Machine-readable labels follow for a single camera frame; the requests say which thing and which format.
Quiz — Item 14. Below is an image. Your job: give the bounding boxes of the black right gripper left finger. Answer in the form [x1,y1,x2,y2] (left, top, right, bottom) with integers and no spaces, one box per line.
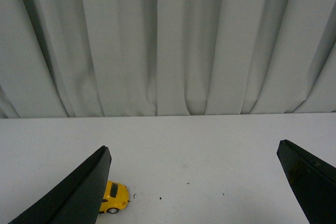
[10,145,112,223]

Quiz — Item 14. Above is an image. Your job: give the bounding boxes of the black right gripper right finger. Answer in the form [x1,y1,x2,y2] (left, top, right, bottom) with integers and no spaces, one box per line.
[277,140,335,223]

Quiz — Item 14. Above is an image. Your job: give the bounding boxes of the yellow beetle toy car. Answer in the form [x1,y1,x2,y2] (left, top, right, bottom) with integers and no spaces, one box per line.
[99,180,130,214]

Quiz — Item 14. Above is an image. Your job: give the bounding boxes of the white pleated curtain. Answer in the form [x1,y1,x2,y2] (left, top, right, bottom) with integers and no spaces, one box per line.
[1,0,335,119]

